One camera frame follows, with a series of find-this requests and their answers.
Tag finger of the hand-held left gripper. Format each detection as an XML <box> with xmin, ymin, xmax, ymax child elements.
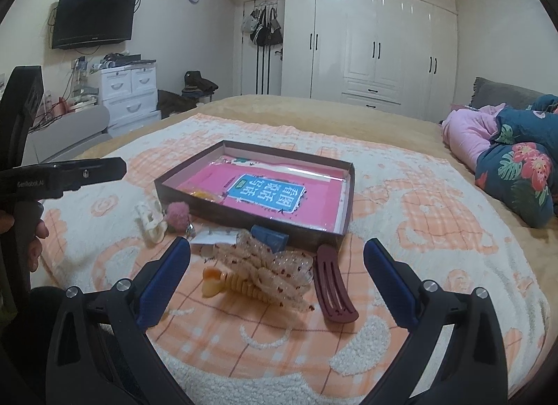
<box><xmin>56</xmin><ymin>158</ymin><xmax>127</xmax><ymax>198</ymax></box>

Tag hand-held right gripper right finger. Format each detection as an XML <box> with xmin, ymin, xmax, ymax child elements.
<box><xmin>363</xmin><ymin>238</ymin><xmax>508</xmax><ymax>405</ymax></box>

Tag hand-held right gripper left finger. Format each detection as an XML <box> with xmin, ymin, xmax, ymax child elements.
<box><xmin>46</xmin><ymin>237</ymin><xmax>191</xmax><ymax>405</ymax></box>

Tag maroon hair clip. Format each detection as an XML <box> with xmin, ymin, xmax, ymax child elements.
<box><xmin>315</xmin><ymin>245</ymin><xmax>360</xmax><ymax>324</ymax></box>

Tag white hair clip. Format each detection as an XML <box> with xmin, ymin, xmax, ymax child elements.
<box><xmin>134</xmin><ymin>202</ymin><xmax>167</xmax><ymax>243</ymax></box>

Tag pink pompom keychain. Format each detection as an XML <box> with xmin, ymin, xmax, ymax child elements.
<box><xmin>165</xmin><ymin>201</ymin><xmax>196</xmax><ymax>239</ymax></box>

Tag orange hair clip lace bow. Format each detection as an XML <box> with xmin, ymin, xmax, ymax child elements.
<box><xmin>201</xmin><ymin>231</ymin><xmax>315</xmax><ymax>312</ymax></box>

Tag dark cardboard box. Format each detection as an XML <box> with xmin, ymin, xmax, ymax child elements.
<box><xmin>154</xmin><ymin>140</ymin><xmax>356</xmax><ymax>253</ymax></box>

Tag small blue box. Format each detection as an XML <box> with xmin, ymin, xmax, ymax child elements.
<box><xmin>250</xmin><ymin>224</ymin><xmax>290</xmax><ymax>253</ymax></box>

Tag person's left hand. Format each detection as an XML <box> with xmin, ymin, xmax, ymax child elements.
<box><xmin>0</xmin><ymin>210</ymin><xmax>50</xmax><ymax>274</ymax></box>

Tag cluttered side shelf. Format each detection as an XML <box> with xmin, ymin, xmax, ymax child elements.
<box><xmin>32</xmin><ymin>55</ymin><xmax>103</xmax><ymax>131</ymax></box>

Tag white paper card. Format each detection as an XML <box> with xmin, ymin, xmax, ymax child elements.
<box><xmin>191</xmin><ymin>227</ymin><xmax>240</xmax><ymax>245</ymax></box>

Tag peach checked blanket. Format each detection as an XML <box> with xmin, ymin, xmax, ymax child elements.
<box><xmin>30</xmin><ymin>113</ymin><xmax>554</xmax><ymax>405</ymax></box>

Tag white drawer cabinet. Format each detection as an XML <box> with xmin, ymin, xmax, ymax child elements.
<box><xmin>101</xmin><ymin>58</ymin><xmax>162</xmax><ymax>136</ymax></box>

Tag yellow hair accessory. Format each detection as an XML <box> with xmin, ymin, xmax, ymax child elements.
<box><xmin>188</xmin><ymin>188</ymin><xmax>225</xmax><ymax>204</ymax></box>

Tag dark bag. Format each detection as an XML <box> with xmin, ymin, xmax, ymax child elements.
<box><xmin>157</xmin><ymin>90</ymin><xmax>199</xmax><ymax>119</ymax></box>

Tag pile of dark clothes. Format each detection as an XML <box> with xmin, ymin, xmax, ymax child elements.
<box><xmin>182</xmin><ymin>70</ymin><xmax>219</xmax><ymax>97</ymax></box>

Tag pink book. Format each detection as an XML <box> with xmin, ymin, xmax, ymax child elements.
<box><xmin>176</xmin><ymin>152</ymin><xmax>348</xmax><ymax>233</ymax></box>

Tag pink quilt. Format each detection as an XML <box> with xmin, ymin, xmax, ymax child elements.
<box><xmin>441</xmin><ymin>104</ymin><xmax>508</xmax><ymax>167</ymax></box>

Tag white door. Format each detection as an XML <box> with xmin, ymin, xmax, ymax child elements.
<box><xmin>239</xmin><ymin>0</ymin><xmax>286</xmax><ymax>97</ymax></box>

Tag bed with tan sheet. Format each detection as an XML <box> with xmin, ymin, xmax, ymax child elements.
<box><xmin>70</xmin><ymin>93</ymin><xmax>558</xmax><ymax>405</ymax></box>

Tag hanging bags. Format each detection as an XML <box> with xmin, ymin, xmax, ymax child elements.
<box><xmin>242</xmin><ymin>7</ymin><xmax>284</xmax><ymax>48</ymax></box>

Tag grey pillow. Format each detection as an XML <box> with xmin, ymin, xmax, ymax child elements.
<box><xmin>468</xmin><ymin>77</ymin><xmax>546</xmax><ymax>110</ymax></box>

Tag white wardrobe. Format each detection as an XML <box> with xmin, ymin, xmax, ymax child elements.
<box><xmin>220</xmin><ymin>0</ymin><xmax>458</xmax><ymax>123</ymax></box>

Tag black wall television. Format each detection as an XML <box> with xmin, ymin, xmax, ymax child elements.
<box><xmin>51</xmin><ymin>0</ymin><xmax>136</xmax><ymax>50</ymax></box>

